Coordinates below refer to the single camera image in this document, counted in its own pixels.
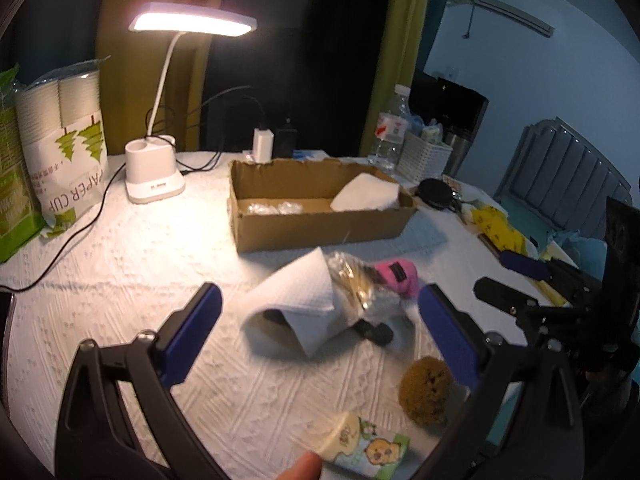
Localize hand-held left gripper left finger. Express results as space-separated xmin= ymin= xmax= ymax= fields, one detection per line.
xmin=54 ymin=282 xmax=236 ymax=480

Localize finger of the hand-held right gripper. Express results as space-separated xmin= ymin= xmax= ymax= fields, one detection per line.
xmin=500 ymin=249 xmax=604 ymax=307
xmin=473 ymin=276 xmax=557 ymax=322

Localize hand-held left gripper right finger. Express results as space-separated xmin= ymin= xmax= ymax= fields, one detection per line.
xmin=417 ymin=282 xmax=586 ymax=480

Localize brown round sponge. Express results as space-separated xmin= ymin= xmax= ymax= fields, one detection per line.
xmin=398 ymin=356 xmax=456 ymax=428

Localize pink soft pouch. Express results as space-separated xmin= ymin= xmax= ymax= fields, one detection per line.
xmin=375 ymin=258 xmax=421 ymax=301

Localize black soft item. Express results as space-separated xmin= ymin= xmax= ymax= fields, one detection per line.
xmin=352 ymin=321 xmax=393 ymax=347

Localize clear plastic bag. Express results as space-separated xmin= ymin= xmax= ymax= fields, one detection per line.
xmin=325 ymin=252 xmax=386 ymax=326

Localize white paper towel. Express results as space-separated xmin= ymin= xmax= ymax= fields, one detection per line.
xmin=241 ymin=246 xmax=361 ymax=360

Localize cartoon print tissue packet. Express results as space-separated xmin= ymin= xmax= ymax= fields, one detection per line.
xmin=305 ymin=410 xmax=412 ymax=476

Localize cardboard box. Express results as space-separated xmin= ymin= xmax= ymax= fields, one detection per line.
xmin=227 ymin=157 xmax=420 ymax=254

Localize white tissue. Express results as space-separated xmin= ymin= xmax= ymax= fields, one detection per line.
xmin=331 ymin=174 xmax=402 ymax=212

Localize yellow plastic bag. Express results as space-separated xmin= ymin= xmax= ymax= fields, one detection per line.
xmin=472 ymin=206 xmax=526 ymax=256

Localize bed with teal sheet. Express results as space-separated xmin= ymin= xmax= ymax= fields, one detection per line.
xmin=505 ymin=200 xmax=608 ymax=271

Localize white textured tablecloth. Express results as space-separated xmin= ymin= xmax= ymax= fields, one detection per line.
xmin=0 ymin=150 xmax=576 ymax=480

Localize grey padded headboard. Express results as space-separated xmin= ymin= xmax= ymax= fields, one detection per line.
xmin=492 ymin=117 xmax=633 ymax=241

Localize black round case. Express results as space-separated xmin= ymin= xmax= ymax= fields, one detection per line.
xmin=416 ymin=178 xmax=456 ymax=211

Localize steel thermos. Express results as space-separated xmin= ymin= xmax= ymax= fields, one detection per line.
xmin=444 ymin=130 xmax=473 ymax=176

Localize white woven basket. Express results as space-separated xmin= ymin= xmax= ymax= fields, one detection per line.
xmin=398 ymin=130 xmax=453 ymax=183

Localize clear plastic wrap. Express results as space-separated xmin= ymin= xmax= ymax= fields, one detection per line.
xmin=247 ymin=201 xmax=303 ymax=216

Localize white desk lamp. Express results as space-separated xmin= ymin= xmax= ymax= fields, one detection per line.
xmin=125 ymin=2 xmax=258 ymax=205

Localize packets in basket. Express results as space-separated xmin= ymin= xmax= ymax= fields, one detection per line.
xmin=410 ymin=115 xmax=445 ymax=147

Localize black monitor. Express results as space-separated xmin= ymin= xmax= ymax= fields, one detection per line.
xmin=412 ymin=72 xmax=490 ymax=141

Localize clear water bottle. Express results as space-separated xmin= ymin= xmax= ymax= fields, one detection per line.
xmin=367 ymin=84 xmax=412 ymax=171

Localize white charger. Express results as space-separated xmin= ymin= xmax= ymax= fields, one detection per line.
xmin=252 ymin=128 xmax=276 ymax=163

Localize black charger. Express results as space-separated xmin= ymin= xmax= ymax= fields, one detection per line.
xmin=274 ymin=127 xmax=299 ymax=159

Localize paper cup package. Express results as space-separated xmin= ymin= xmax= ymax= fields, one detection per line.
xmin=15 ymin=57 xmax=110 ymax=231

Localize green package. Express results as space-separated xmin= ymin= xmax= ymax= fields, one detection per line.
xmin=0 ymin=64 xmax=46 ymax=263

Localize white air conditioner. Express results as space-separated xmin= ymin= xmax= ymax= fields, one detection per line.
xmin=472 ymin=0 xmax=557 ymax=38

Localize yellow curtain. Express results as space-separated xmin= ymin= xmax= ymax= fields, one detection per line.
xmin=97 ymin=0 xmax=236 ymax=156
xmin=360 ymin=0 xmax=433 ymax=156

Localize teal curtain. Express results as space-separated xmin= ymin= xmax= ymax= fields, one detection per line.
xmin=10 ymin=0 xmax=108 ymax=83
xmin=417 ymin=0 xmax=458 ymax=76

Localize dark window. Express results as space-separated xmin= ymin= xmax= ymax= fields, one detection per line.
xmin=200 ymin=0 xmax=396 ymax=158

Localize black lamp cable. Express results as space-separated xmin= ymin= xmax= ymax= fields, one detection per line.
xmin=0 ymin=162 xmax=126 ymax=293

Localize black charger cable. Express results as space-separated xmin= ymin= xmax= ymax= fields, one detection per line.
xmin=145 ymin=85 xmax=296 ymax=175

